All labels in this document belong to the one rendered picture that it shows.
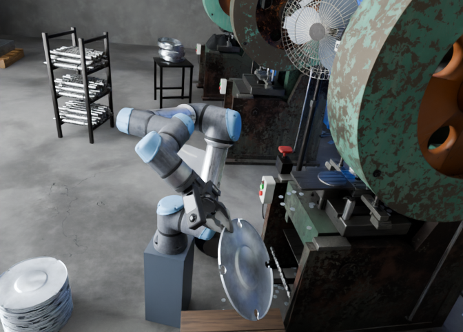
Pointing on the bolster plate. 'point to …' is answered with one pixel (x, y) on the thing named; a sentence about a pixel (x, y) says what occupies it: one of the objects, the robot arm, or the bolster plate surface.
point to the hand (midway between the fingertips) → (228, 231)
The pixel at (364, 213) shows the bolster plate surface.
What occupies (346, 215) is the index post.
